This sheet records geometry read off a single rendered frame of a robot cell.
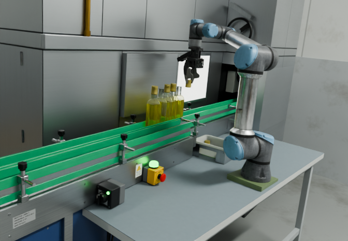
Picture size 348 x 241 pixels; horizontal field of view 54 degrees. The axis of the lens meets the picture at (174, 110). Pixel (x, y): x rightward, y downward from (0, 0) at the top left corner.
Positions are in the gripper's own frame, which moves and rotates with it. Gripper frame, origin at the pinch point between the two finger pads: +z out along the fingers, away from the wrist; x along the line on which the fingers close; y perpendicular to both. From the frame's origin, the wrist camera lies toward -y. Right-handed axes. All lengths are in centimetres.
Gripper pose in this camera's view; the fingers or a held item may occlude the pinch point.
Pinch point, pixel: (188, 81)
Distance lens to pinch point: 201.4
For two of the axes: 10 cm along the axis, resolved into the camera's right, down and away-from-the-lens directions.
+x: 7.1, -1.0, 7.0
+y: 7.0, 2.1, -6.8
